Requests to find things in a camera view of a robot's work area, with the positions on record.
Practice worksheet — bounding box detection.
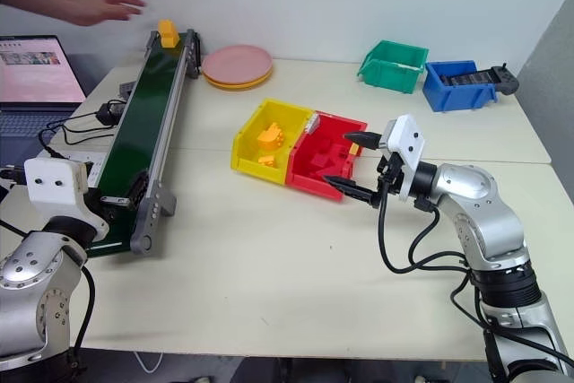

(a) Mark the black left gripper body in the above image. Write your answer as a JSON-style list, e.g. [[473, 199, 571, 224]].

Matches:
[[84, 188, 112, 223]]

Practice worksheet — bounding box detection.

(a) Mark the green storage bin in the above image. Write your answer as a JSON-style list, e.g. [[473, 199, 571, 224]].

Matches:
[[357, 39, 428, 95]]

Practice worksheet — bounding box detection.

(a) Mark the red storage bin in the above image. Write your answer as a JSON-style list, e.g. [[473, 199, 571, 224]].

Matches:
[[285, 109, 369, 203]]

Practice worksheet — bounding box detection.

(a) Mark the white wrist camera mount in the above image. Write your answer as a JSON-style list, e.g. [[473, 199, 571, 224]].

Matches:
[[23, 157, 109, 241], [384, 114, 427, 203]]

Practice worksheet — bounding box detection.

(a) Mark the black power cable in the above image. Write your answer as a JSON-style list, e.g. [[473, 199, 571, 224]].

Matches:
[[38, 109, 118, 161]]

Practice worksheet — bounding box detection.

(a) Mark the black power adapter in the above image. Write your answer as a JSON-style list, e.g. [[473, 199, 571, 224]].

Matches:
[[97, 101, 127, 126]]

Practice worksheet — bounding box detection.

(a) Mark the blue storage bin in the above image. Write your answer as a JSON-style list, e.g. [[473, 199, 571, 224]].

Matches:
[[422, 59, 499, 113]]

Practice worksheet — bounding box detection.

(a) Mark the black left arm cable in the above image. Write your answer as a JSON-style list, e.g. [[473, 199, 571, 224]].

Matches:
[[0, 219, 98, 360]]

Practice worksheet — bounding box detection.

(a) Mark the yellow storage bin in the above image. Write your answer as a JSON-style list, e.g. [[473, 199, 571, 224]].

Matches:
[[230, 98, 314, 187]]

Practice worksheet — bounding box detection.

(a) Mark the open laptop with pink screen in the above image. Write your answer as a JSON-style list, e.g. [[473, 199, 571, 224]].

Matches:
[[0, 34, 88, 165]]

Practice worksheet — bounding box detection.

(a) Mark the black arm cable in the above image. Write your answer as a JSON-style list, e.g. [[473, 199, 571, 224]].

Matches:
[[0, 219, 98, 360], [377, 178, 503, 383]]

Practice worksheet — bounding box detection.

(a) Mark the thin white cable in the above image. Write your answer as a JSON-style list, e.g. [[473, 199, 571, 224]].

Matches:
[[133, 349, 165, 374]]

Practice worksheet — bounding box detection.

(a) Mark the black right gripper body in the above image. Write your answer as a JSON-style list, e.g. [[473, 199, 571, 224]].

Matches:
[[377, 131, 407, 198]]

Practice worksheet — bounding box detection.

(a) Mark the red plastic block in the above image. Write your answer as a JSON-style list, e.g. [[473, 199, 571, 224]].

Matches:
[[309, 152, 334, 178], [328, 140, 355, 165]]

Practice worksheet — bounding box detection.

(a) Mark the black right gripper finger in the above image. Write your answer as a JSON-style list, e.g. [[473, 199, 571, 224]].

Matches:
[[344, 130, 382, 149], [323, 175, 383, 210]]

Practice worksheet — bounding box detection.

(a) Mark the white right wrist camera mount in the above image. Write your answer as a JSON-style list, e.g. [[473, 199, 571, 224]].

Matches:
[[384, 114, 427, 203]]

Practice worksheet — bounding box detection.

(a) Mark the yellow plate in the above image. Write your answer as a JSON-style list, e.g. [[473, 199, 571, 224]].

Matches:
[[204, 64, 274, 91]]

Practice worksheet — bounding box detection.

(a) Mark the large yellow plastic block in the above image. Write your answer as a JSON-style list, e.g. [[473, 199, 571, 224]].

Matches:
[[257, 121, 288, 152]]

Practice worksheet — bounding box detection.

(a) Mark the pink plate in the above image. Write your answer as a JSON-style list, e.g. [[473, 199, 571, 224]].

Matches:
[[201, 44, 274, 86]]

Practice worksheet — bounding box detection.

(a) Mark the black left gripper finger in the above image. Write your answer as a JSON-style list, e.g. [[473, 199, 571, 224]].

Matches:
[[100, 196, 132, 211], [0, 166, 26, 189]]

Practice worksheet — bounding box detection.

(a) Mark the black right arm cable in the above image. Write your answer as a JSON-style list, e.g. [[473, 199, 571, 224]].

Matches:
[[377, 178, 503, 383]]

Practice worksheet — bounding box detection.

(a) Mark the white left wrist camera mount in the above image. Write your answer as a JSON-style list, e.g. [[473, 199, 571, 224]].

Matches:
[[23, 157, 109, 241]]

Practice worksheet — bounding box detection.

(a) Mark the black handheld device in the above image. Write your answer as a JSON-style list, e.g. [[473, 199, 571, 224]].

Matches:
[[439, 62, 520, 96]]

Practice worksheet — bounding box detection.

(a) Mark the green belt conveyor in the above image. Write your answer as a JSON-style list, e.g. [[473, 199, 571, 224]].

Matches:
[[84, 29, 202, 259]]

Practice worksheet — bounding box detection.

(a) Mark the person's bare hand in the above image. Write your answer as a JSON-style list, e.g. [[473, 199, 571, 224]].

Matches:
[[66, 0, 148, 28]]

